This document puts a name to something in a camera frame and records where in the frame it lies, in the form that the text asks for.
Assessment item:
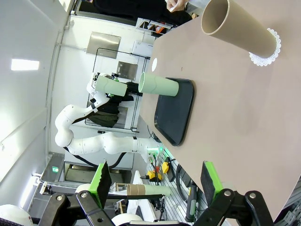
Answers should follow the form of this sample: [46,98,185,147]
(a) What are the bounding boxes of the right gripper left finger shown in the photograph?
[47,161,113,226]

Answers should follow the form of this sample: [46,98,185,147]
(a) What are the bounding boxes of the aluminium table frame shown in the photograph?
[274,175,301,226]

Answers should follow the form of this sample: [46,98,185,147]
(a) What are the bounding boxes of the control box with green light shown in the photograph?
[145,145,166,163]

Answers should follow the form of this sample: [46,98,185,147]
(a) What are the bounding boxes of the rectangular ceiling light panel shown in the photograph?
[11,58,40,72]

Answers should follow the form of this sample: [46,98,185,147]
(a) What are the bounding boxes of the black plastic serving tray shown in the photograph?
[154,79,196,147]

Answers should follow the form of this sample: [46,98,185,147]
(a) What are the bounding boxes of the black coiled cable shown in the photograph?
[175,164,191,201]

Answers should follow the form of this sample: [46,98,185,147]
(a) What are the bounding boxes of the spare green cup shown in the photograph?
[141,184,171,196]

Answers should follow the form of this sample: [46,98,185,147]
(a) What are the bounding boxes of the white shelf unit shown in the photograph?
[135,17,173,36]

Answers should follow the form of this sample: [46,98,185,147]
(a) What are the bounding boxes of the white box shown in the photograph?
[131,40,155,57]

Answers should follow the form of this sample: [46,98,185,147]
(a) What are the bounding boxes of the person's left hand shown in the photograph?
[166,0,186,11]

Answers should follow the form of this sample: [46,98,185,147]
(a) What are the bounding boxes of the small steel wall panel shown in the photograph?
[116,61,138,81]

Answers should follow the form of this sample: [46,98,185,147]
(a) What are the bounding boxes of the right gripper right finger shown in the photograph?
[192,161,275,226]

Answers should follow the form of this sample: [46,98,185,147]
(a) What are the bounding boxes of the tall brown cup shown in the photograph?
[201,0,278,58]

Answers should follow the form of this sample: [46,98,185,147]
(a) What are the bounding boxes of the black and green handle tool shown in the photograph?
[185,185,198,222]

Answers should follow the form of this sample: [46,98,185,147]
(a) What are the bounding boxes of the black tube clothes rack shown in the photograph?
[84,47,151,133]

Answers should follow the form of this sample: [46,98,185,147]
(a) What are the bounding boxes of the large steel wall panel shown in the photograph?
[86,31,122,60]

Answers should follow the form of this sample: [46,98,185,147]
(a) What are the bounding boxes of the dark hanging jackets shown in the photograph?
[89,94,135,129]

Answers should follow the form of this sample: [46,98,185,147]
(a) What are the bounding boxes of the tall light green cup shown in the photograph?
[95,75,128,97]
[138,72,180,97]

